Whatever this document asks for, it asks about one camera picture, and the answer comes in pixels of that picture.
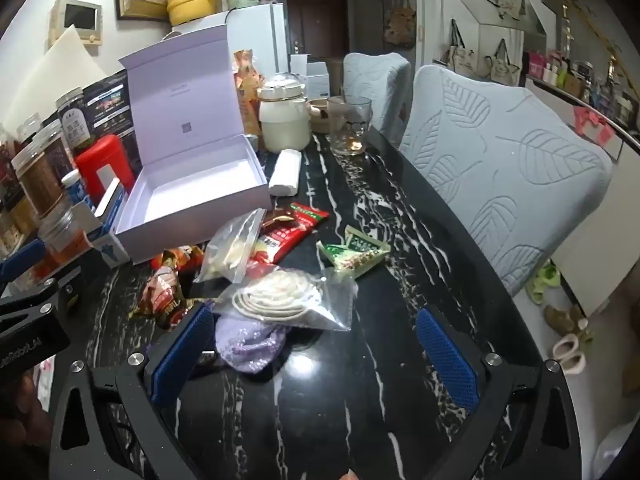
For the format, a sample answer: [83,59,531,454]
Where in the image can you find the long red snack packet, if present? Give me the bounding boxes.
[252,202,331,266]

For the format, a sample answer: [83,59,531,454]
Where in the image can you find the beige slippers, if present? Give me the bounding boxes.
[552,334,587,375]

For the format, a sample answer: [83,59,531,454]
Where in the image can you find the green triangular packet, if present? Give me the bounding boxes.
[316,225,391,279]

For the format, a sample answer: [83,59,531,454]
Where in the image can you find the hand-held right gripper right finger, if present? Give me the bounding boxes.
[415,306,583,480]

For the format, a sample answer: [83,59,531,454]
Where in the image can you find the white refrigerator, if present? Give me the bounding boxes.
[170,2,291,86]

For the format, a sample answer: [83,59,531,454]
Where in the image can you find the white carton blue figure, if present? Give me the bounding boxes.
[90,220,132,267]

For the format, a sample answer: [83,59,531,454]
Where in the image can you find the white cabinet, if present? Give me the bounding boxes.
[520,75,640,316]

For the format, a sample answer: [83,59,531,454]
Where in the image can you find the purple sachet pouch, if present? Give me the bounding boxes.
[215,312,290,375]

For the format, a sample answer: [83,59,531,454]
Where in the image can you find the small leaf-pattern covered chair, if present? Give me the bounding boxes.
[342,52,412,141]

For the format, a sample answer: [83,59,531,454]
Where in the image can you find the stack of white boxes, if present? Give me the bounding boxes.
[290,55,331,101]

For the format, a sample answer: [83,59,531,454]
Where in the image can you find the lilac gift box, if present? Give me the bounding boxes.
[114,25,273,265]

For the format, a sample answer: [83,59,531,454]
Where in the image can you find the plastic jar dark powder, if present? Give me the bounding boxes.
[35,120,76,176]

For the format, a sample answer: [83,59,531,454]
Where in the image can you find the red orange candy packet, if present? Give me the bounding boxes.
[150,245,206,273]
[131,265,201,331]

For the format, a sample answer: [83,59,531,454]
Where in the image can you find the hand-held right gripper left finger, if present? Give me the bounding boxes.
[50,302,216,480]

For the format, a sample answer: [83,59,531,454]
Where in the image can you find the brown slippers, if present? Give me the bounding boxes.
[544,304,593,343]

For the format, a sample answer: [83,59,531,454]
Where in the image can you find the dark label plastic jar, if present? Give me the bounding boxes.
[55,87,96,153]

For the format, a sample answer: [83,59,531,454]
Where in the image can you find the dark wooden door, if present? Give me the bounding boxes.
[286,0,349,61]

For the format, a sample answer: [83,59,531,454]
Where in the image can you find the orange printed snack bag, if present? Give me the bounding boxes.
[232,50,266,136]

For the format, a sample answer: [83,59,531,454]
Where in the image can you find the blue and white box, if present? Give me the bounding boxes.
[92,180,126,231]

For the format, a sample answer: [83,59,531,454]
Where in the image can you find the beige wall intercom panel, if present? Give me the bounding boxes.
[48,0,103,47]

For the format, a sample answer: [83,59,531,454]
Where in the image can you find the plastic jar red contents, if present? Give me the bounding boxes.
[0,125,21,196]

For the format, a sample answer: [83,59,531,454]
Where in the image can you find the brown patterned tote bag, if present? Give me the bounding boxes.
[384,0,418,51]

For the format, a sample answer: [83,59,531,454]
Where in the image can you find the white tissue pack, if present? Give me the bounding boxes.
[268,149,302,197]

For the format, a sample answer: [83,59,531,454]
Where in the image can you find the small silver lid jar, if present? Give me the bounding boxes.
[17,112,43,143]

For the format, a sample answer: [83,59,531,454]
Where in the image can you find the tan ceramic bowl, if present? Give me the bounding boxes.
[307,99,341,135]

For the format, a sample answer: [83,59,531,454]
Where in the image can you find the blue tube white cap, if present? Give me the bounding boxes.
[62,169,96,211]

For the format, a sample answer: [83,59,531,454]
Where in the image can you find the yellow pot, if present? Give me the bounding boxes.
[166,0,236,26]

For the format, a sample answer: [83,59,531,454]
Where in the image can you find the green slippers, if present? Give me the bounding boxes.
[526,260,561,305]

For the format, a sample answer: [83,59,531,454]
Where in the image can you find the clear bag of white coils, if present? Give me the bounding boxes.
[215,266,360,333]

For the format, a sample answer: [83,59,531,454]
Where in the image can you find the red canister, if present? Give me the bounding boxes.
[75,135,136,206]

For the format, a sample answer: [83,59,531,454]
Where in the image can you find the row of small bottles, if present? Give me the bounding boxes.
[525,47,640,126]

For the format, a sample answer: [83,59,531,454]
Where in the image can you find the black printed box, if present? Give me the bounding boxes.
[82,67,141,161]

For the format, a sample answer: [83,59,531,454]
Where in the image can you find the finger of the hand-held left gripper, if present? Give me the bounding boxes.
[0,265,83,318]
[0,239,47,283]

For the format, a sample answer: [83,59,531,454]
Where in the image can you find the plastic jar brown granules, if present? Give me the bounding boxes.
[11,147,71,218]

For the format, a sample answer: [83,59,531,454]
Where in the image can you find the clear glass cup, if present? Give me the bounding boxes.
[327,96,373,157]

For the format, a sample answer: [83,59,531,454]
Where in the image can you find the short jar amber contents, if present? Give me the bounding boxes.
[37,207,93,266]

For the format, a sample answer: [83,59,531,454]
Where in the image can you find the white foam board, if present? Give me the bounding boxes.
[0,25,108,136]

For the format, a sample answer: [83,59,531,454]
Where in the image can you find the clear zip bag white slices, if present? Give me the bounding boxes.
[192,208,268,285]

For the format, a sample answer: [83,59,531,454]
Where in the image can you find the cream tote bag black handles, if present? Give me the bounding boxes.
[482,39,521,83]
[442,19,478,68]

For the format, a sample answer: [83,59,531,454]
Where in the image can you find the white ceramic lidded jar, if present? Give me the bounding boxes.
[256,74,313,152]

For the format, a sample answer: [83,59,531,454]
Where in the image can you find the large leaf-pattern covered chair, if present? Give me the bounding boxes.
[399,64,613,297]

